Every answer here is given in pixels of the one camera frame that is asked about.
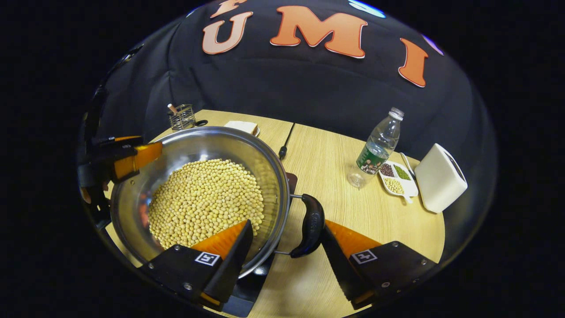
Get black induction cooktop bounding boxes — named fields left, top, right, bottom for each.
left=221, top=172, right=298, bottom=318

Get white spoon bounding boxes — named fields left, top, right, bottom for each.
left=399, top=152, right=416, bottom=178

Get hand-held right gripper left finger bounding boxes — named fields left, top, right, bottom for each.
left=139, top=220, right=254, bottom=312

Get white divided bean dish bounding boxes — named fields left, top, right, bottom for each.
left=378, top=161, right=419, bottom=204

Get metal wire holder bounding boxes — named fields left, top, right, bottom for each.
left=167, top=104, right=197, bottom=131

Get clear plastic bottle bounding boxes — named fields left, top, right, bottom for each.
left=347, top=107, right=405, bottom=189

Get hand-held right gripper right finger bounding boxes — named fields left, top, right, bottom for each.
left=321, top=220, right=440, bottom=310

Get white box appliance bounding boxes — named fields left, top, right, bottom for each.
left=414, top=143, right=468, bottom=214

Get sandwich with lettuce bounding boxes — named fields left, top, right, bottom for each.
left=223, top=120, right=259, bottom=136

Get steel pot with black handle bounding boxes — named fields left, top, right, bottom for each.
left=109, top=126, right=326, bottom=280

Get soybeans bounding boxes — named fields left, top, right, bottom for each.
left=148, top=159, right=265, bottom=250

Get black power cable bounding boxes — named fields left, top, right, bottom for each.
left=278, top=123, right=296, bottom=160

